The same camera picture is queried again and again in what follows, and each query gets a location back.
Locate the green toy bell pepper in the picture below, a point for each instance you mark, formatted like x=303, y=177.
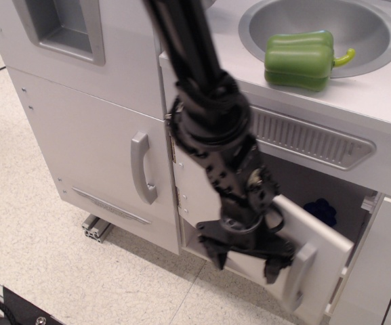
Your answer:
x=303, y=60

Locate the grey cabinet door handle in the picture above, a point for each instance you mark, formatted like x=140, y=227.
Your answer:
x=292, y=293

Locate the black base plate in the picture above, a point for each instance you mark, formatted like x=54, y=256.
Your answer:
x=17, y=310

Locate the upper metal hinge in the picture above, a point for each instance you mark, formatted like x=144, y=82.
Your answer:
x=173, y=151

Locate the blue toy grapes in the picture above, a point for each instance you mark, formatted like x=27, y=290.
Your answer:
x=323, y=211

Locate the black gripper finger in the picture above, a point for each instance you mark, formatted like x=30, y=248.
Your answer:
x=272, y=268
x=216, y=251

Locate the aluminium extrusion foot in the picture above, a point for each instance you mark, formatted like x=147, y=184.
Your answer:
x=96, y=228

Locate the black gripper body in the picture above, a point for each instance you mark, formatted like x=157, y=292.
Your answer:
x=256, y=241

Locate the grey left door handle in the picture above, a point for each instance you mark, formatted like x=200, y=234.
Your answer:
x=139, y=147

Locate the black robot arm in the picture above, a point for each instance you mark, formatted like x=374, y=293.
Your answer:
x=210, y=121

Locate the white cabinet door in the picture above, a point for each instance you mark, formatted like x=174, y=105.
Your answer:
x=233, y=218
x=366, y=296

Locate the white toy kitchen cabinet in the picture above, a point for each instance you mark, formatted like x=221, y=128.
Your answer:
x=333, y=144

